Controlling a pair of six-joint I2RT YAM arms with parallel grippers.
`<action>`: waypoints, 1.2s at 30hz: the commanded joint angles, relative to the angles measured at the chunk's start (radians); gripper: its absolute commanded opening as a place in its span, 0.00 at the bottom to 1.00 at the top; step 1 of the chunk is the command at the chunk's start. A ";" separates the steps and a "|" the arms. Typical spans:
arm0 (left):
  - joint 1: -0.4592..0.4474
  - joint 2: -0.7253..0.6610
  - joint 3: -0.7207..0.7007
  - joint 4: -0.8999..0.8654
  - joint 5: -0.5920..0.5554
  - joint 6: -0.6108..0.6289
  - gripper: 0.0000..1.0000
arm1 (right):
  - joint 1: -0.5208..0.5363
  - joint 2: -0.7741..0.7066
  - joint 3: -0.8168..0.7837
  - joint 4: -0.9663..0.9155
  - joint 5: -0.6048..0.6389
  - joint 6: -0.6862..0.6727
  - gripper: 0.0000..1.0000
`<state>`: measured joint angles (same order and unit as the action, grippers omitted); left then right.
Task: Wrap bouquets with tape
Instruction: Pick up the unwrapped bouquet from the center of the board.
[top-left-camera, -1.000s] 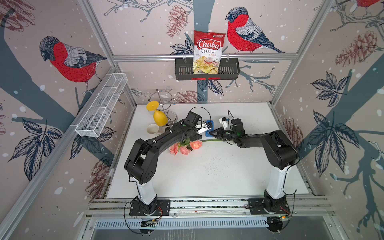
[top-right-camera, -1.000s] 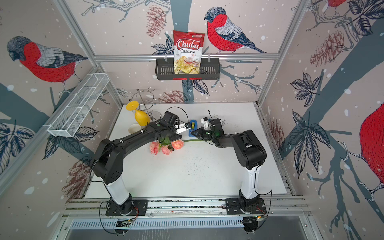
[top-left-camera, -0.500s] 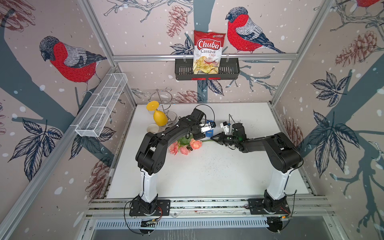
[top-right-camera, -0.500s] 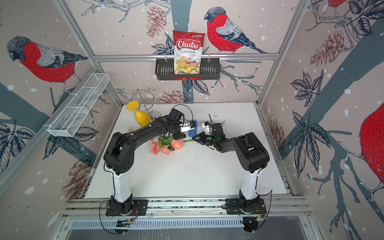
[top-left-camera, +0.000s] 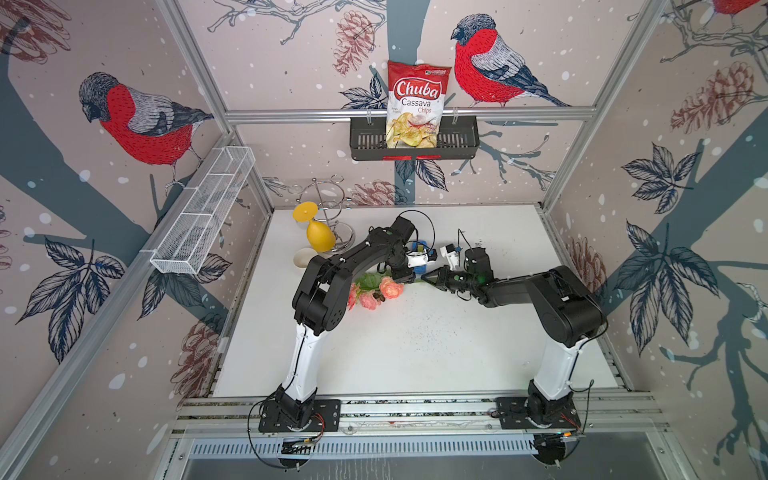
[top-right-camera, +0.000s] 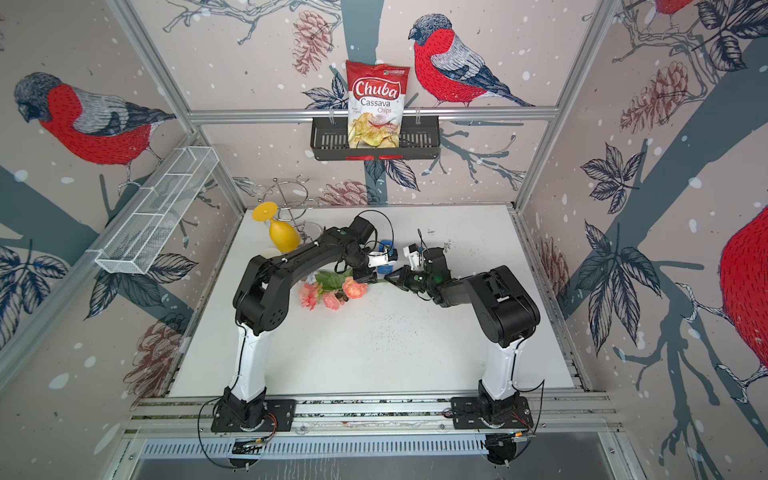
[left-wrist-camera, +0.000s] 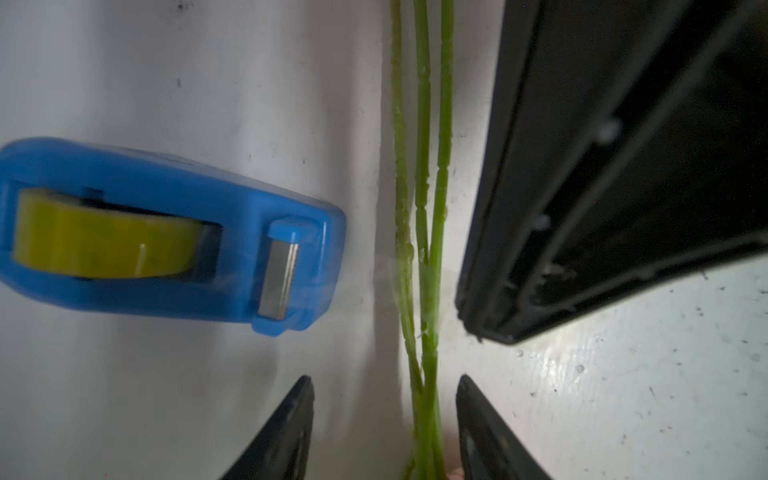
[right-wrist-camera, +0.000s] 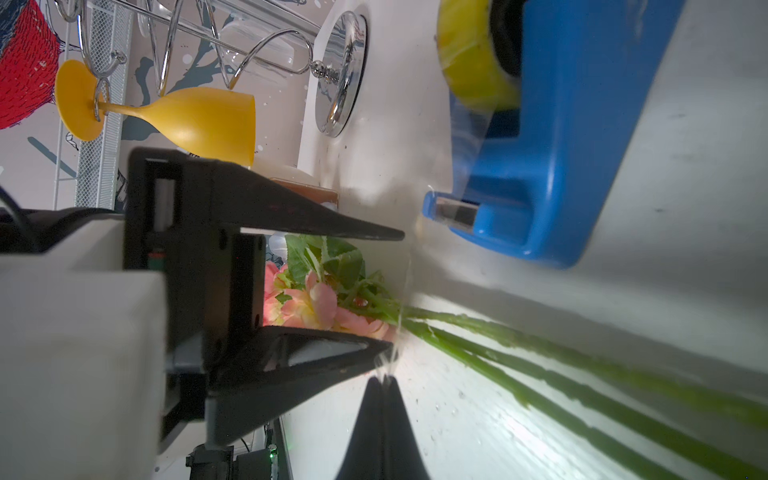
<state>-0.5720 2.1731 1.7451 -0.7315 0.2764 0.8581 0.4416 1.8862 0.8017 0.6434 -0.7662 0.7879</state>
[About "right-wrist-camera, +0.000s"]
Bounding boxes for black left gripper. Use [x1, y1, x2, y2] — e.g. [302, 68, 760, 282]
[123, 147, 405, 447]

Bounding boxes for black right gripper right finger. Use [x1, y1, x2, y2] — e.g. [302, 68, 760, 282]
[383, 376, 429, 480]

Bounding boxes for blue tape dispenser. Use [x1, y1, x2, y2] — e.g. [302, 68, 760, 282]
[422, 1, 683, 268]

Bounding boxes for pink flower bouquet green stems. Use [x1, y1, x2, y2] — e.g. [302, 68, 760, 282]
[263, 234, 767, 479]

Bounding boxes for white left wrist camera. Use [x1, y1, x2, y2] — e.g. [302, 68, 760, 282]
[1, 214, 167, 479]

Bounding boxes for yellow plastic wine glass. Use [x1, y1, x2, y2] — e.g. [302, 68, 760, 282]
[54, 60, 256, 167]

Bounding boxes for chrome wire glass rack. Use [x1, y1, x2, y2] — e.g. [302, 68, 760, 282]
[54, 1, 368, 141]

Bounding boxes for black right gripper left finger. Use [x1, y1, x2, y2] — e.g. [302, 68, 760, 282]
[336, 377, 383, 480]

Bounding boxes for white mesh wall shelf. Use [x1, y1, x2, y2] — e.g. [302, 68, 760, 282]
[46, 1, 133, 209]

